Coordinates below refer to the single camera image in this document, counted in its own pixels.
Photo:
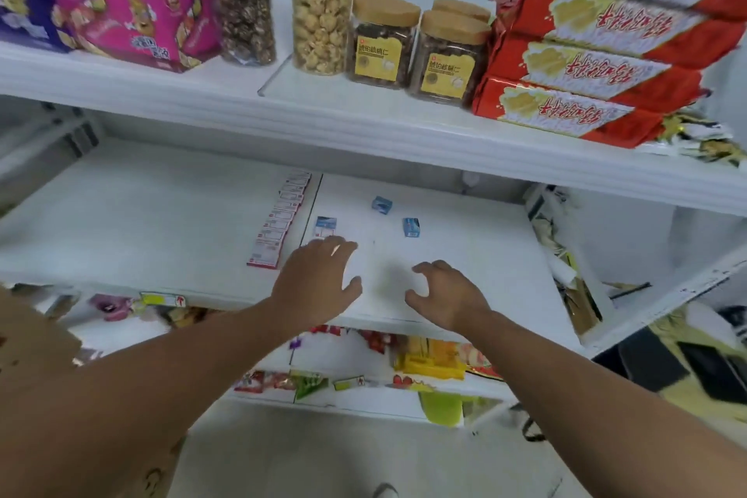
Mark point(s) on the nut jar with cork lid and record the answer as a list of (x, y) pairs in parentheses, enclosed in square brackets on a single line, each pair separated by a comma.
[(380, 48), (464, 7), (448, 63)]

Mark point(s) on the person's right hand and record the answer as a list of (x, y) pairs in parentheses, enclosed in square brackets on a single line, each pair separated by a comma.
[(452, 299)]

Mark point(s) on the green snack packet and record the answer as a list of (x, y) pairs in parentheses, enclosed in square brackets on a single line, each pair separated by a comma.
[(442, 409)]

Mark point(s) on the brown cardboard box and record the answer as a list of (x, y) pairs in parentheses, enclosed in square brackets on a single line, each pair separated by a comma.
[(29, 340)]

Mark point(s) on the gold and white snack packets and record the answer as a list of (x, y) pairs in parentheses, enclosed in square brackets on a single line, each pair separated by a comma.
[(700, 139)]

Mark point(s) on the small blue box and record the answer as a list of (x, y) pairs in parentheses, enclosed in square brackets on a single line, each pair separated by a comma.
[(411, 227), (381, 204), (324, 226)]

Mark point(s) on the person's left hand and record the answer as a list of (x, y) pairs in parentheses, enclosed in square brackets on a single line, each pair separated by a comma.
[(312, 287)]

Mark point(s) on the pink snack packet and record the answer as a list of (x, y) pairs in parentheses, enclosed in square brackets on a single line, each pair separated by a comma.
[(140, 19)]

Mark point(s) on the black and yellow bag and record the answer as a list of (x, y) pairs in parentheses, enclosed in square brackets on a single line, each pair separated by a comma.
[(683, 363)]

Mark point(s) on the white shelf unit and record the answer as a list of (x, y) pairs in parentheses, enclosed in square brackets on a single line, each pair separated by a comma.
[(175, 223)]

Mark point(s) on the person's right forearm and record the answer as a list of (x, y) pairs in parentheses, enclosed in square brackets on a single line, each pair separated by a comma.
[(595, 416)]

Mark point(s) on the person's left thumb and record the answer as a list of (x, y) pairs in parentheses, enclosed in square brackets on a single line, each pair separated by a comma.
[(352, 290)]

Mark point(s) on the yellow shelf price tag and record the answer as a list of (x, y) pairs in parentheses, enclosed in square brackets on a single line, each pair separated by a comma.
[(163, 300)]

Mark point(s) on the person's left forearm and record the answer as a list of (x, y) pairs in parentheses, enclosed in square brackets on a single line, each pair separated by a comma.
[(134, 398)]

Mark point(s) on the light popcorn jar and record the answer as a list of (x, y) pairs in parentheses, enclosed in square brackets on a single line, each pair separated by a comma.
[(322, 7)]

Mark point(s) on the magenta snack packet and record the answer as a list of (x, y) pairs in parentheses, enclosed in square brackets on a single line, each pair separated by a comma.
[(112, 307)]

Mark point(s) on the yellow snack packet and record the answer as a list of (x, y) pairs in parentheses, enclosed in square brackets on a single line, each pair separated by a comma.
[(429, 357)]

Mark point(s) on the person's right thumb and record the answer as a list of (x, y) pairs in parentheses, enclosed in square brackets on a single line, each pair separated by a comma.
[(417, 300)]

